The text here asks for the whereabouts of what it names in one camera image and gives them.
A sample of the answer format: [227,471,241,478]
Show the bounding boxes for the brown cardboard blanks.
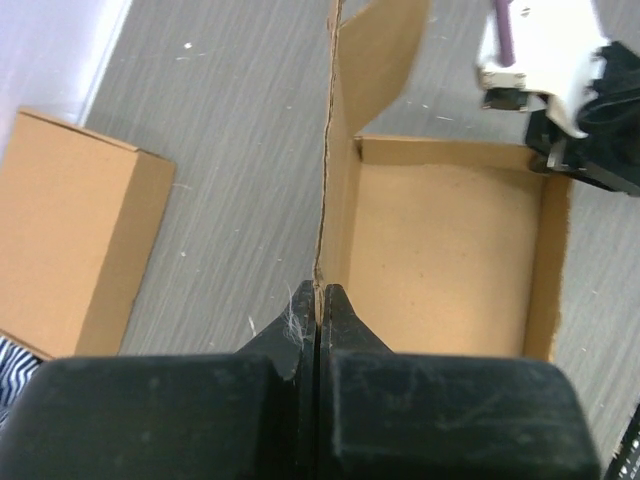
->
[313,1,572,361]

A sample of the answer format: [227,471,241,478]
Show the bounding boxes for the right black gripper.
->
[525,41,639,196]

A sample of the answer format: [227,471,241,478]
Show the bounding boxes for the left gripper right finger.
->
[317,285,600,479]

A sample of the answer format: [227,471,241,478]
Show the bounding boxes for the blue striped crumpled cloth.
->
[0,337,42,426]

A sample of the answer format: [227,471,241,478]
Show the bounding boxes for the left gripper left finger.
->
[1,281,316,479]

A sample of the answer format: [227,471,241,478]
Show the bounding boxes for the brown cardboard box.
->
[1,108,176,360]

